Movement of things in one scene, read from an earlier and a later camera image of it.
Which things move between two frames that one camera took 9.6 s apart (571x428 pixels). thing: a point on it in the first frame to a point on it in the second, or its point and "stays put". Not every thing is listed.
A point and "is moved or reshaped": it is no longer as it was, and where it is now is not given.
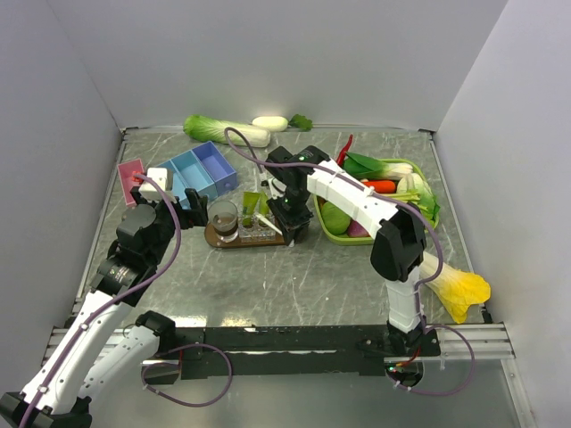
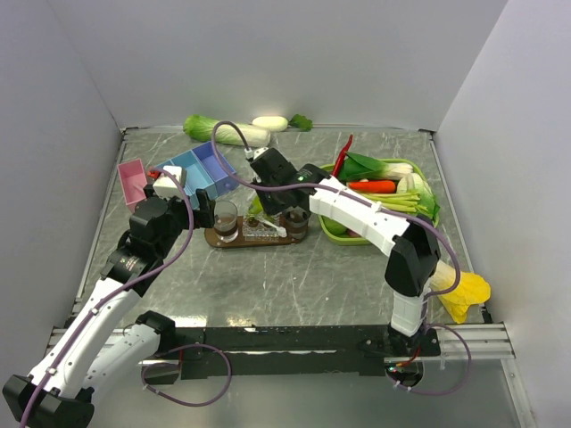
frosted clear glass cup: [223, 217] stays put
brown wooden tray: [212, 239] stays put
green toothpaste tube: [250, 200] is moved or reshaped
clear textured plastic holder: [252, 229] stays put
